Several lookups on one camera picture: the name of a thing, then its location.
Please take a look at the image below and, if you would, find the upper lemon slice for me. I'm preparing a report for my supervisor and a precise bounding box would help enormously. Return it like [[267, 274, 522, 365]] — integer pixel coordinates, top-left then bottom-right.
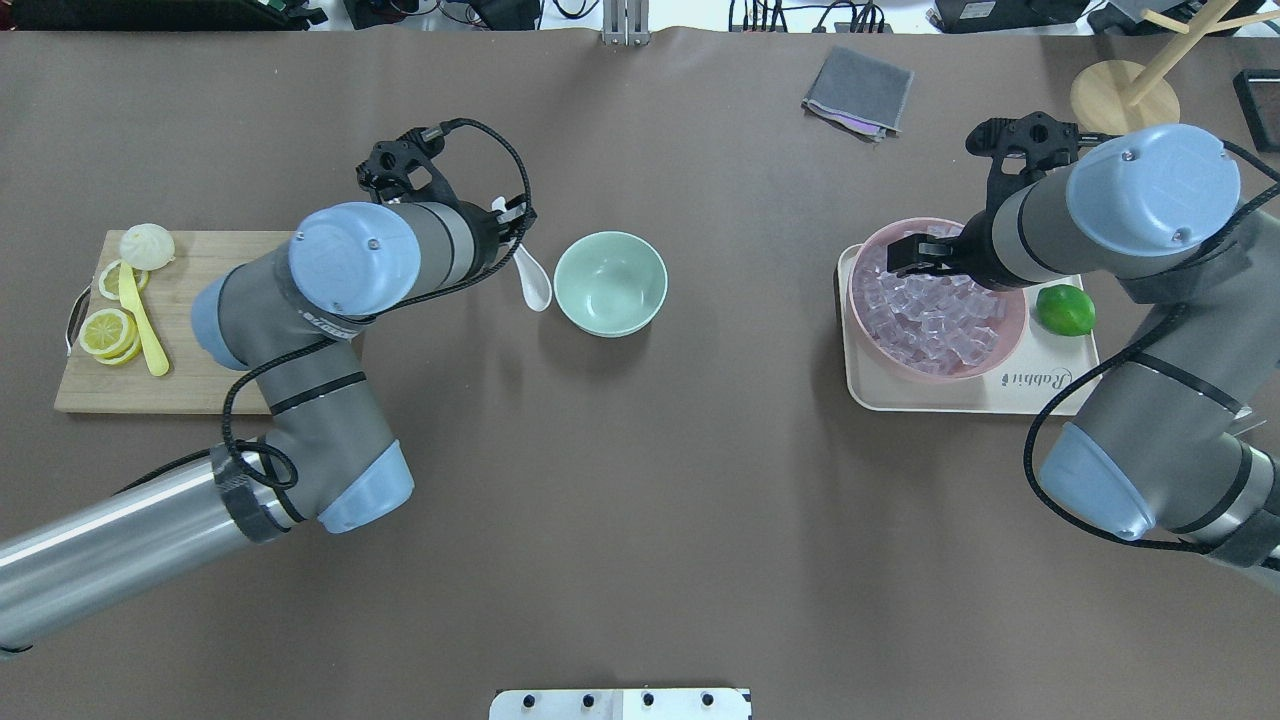
[[97, 259, 150, 302]]

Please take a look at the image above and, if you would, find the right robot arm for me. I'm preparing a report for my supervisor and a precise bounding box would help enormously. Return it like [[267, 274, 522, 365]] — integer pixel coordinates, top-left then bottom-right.
[[888, 111, 1279, 591]]

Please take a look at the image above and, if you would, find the pile of clear ice cubes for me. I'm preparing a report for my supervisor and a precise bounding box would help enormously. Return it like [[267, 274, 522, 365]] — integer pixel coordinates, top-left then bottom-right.
[[852, 225, 1007, 375]]

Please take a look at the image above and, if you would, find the wooden cutting board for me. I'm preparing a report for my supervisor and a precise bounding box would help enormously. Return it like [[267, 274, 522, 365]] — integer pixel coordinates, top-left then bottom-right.
[[54, 231, 301, 416]]

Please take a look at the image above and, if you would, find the aluminium frame post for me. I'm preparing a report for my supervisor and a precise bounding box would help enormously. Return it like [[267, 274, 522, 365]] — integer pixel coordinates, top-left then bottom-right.
[[600, 0, 652, 47]]

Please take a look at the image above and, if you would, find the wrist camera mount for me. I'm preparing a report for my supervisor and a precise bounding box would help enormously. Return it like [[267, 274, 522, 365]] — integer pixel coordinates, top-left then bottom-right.
[[355, 126, 460, 209], [965, 111, 1112, 217]]

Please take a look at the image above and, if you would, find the pink bowl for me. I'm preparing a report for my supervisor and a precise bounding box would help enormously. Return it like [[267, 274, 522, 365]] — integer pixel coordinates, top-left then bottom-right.
[[849, 217, 1029, 382]]

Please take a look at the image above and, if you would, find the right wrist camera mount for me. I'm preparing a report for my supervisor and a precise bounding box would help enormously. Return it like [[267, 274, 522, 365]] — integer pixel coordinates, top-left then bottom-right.
[[965, 111, 1112, 217]]

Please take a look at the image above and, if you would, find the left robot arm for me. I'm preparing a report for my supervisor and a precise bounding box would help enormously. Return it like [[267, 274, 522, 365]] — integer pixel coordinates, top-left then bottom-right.
[[1, 197, 535, 659]]

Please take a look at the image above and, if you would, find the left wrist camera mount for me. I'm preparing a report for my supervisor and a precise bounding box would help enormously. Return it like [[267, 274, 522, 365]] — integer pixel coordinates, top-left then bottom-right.
[[355, 126, 460, 209]]

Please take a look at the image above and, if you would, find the white ceramic spoon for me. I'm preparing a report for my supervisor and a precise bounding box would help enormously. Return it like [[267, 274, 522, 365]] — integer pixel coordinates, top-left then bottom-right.
[[490, 195, 553, 313]]

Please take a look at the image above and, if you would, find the green lime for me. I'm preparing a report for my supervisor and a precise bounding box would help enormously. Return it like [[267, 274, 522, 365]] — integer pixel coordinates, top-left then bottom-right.
[[1034, 284, 1097, 337]]

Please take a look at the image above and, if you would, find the wooden mug tree stand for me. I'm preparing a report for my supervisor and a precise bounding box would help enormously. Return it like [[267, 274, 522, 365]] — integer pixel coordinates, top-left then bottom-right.
[[1069, 1, 1279, 135]]

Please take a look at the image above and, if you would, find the cream serving tray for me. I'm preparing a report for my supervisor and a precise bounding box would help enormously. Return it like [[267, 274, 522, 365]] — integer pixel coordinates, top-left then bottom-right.
[[835, 243, 1101, 416]]

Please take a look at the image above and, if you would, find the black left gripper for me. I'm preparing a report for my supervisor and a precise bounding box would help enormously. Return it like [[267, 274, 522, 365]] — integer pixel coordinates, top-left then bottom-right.
[[462, 200, 535, 281]]

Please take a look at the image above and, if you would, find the metal cutting board handle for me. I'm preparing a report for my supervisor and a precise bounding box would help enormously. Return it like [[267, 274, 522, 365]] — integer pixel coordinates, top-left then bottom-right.
[[64, 284, 93, 357]]

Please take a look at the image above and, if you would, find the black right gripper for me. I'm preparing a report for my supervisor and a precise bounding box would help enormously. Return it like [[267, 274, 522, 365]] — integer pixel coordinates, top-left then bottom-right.
[[888, 215, 1027, 292]]

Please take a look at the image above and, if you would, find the dark wooden tray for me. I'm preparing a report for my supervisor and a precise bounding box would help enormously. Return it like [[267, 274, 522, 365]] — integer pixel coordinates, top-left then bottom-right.
[[1233, 69, 1279, 152]]

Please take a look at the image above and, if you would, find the green bowl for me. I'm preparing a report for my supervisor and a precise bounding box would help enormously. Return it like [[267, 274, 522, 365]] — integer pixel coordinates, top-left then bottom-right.
[[552, 231, 669, 340]]

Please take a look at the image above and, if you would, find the grey folded cloth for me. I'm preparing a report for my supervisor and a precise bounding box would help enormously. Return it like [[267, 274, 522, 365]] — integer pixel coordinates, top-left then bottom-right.
[[801, 47, 915, 142]]

